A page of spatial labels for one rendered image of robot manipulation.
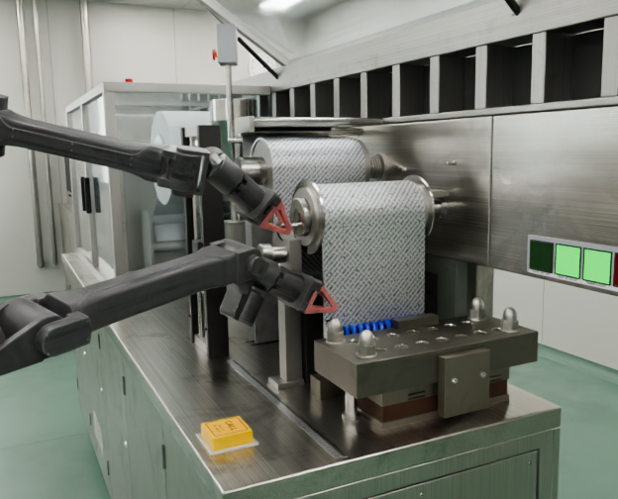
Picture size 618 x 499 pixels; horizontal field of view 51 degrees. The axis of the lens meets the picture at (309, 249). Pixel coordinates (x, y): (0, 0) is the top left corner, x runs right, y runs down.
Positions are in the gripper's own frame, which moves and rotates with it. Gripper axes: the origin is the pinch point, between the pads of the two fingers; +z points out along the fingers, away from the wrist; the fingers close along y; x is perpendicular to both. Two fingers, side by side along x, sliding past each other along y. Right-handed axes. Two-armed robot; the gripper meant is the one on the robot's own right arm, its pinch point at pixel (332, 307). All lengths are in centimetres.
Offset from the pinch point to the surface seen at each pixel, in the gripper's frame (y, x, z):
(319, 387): 1.9, -15.1, 3.9
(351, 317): 0.3, -0.2, 4.7
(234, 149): -74, 30, -9
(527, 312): -215, 58, 271
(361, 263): 0.3, 10.2, 1.7
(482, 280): -13, 22, 43
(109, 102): -102, 28, -43
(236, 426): 10.6, -25.2, -13.4
